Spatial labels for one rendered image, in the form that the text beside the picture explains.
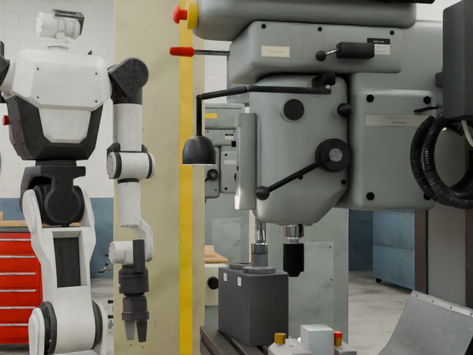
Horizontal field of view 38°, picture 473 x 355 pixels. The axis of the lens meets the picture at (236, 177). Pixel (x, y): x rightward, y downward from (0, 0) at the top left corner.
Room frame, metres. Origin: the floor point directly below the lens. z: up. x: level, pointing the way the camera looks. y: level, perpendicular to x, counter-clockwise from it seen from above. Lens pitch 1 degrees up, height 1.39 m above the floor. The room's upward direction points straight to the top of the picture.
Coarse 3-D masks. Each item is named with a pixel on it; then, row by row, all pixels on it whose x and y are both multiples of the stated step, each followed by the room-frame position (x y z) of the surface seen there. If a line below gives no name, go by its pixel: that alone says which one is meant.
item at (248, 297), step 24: (240, 264) 1.97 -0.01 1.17; (240, 288) 1.87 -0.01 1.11; (264, 288) 1.84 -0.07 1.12; (288, 288) 1.87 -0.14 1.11; (240, 312) 1.87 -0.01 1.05; (264, 312) 1.84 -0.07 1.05; (288, 312) 1.87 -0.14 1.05; (240, 336) 1.87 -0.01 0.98; (264, 336) 1.84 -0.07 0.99; (288, 336) 1.87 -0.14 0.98
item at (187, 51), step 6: (174, 48) 1.56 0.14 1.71; (180, 48) 1.57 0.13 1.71; (186, 48) 1.57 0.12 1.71; (192, 48) 1.57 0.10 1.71; (174, 54) 1.57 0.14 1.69; (180, 54) 1.57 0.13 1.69; (186, 54) 1.57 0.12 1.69; (192, 54) 1.57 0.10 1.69; (198, 54) 1.58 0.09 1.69; (204, 54) 1.58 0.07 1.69; (210, 54) 1.59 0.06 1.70; (216, 54) 1.59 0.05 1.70; (222, 54) 1.59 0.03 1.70; (228, 54) 1.59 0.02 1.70
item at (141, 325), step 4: (140, 320) 1.96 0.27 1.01; (144, 320) 1.97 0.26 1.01; (136, 324) 1.97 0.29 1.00; (140, 324) 1.97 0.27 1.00; (144, 324) 1.97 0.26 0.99; (140, 328) 1.97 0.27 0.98; (144, 328) 1.97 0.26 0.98; (140, 332) 1.96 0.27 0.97; (144, 332) 1.97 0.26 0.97; (140, 336) 1.96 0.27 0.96; (144, 336) 1.97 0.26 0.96; (140, 340) 1.96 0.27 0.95; (144, 340) 1.97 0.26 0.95
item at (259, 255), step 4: (252, 248) 1.89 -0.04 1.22; (256, 248) 1.88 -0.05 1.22; (260, 248) 1.87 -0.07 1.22; (264, 248) 1.88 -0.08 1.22; (252, 252) 1.89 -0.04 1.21; (256, 252) 1.88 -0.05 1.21; (260, 252) 1.87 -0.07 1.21; (264, 252) 1.88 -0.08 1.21; (252, 256) 1.89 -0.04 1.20; (256, 256) 1.88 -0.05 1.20; (260, 256) 1.87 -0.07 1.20; (264, 256) 1.88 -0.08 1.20; (252, 260) 1.89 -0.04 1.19; (256, 260) 1.88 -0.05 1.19; (260, 260) 1.87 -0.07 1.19; (264, 260) 1.88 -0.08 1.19; (252, 264) 1.89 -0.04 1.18; (256, 264) 1.88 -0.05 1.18; (260, 264) 1.87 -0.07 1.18; (264, 264) 1.88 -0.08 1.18
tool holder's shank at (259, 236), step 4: (256, 220) 1.89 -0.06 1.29; (256, 224) 1.89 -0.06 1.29; (260, 224) 1.89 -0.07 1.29; (256, 228) 1.89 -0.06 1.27; (260, 228) 1.89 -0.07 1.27; (256, 232) 1.89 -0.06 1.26; (260, 232) 1.88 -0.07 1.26; (256, 236) 1.89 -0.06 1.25; (260, 236) 1.88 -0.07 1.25; (264, 236) 1.89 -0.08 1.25; (256, 240) 1.89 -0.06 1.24; (260, 240) 1.89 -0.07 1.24
